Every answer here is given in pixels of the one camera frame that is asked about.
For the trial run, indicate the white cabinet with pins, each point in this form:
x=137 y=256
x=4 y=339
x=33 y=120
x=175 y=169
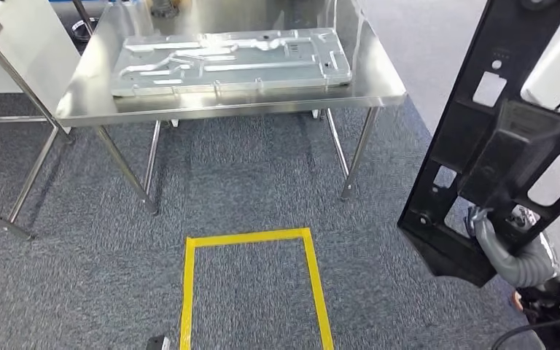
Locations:
x=29 y=58

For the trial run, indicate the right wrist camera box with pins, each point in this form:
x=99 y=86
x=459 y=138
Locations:
x=545 y=299

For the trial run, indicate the white display pedestal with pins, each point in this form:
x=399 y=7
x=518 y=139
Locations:
x=555 y=63

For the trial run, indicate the stainless steel workbench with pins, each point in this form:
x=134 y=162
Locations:
x=260 y=104

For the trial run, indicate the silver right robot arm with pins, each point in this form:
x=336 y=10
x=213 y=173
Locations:
x=531 y=265

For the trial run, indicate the black plastic panel part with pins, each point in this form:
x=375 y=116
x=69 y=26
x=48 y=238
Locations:
x=502 y=159

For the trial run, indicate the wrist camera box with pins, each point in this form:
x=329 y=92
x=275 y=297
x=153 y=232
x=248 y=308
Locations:
x=545 y=299
x=158 y=343

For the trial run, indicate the aluminium jig plate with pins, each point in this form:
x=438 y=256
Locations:
x=236 y=67

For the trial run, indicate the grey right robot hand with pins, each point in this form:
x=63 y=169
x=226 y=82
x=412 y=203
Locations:
x=487 y=236

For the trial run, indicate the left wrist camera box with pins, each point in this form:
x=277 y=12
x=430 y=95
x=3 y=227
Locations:
x=158 y=343

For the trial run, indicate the silver stanchion post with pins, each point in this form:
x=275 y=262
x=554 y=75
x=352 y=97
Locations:
x=83 y=21

